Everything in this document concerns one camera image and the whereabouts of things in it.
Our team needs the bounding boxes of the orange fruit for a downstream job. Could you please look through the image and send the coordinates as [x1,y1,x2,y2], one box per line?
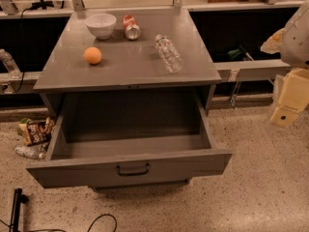
[84,47,102,65]

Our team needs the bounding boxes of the grey metal rail frame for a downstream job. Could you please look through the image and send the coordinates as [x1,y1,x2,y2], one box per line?
[0,0,309,95]

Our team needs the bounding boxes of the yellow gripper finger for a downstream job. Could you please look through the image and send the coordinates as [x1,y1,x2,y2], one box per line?
[270,107,299,128]
[278,69,309,112]

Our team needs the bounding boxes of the black drawer handle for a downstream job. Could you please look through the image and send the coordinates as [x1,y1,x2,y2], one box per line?
[116,163,150,177]

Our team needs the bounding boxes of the plastic bottle at left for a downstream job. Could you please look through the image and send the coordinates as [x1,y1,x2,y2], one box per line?
[0,49,22,79]

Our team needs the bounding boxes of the red soda can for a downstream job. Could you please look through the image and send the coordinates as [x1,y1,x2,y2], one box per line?
[123,14,141,41]

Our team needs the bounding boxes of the grey metal cabinet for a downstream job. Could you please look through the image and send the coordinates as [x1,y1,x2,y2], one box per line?
[33,7,223,191]

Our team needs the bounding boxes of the black stand on floor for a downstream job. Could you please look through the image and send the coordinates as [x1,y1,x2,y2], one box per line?
[9,188,29,232]

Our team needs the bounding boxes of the brown snack bag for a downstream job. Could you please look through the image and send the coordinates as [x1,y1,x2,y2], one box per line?
[17,117,55,146]

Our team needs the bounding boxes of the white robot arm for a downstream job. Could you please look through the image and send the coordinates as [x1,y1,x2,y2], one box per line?
[261,0,309,128]

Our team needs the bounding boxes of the open grey top drawer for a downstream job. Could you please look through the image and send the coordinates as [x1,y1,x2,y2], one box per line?
[27,88,232,189]

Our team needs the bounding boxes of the crushed plastic bottle on floor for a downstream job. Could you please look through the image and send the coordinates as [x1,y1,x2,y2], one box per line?
[14,143,48,160]

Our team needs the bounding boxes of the black cable on floor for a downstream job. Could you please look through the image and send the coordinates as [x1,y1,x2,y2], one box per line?
[0,213,118,232]

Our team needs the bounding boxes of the green object behind rail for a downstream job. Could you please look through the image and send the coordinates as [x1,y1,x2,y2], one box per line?
[227,47,245,61]

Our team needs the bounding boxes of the clear plastic water bottle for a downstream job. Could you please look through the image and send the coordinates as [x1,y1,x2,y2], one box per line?
[155,35,183,73]

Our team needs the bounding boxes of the white ceramic bowl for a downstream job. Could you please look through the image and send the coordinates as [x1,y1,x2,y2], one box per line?
[85,14,117,40]

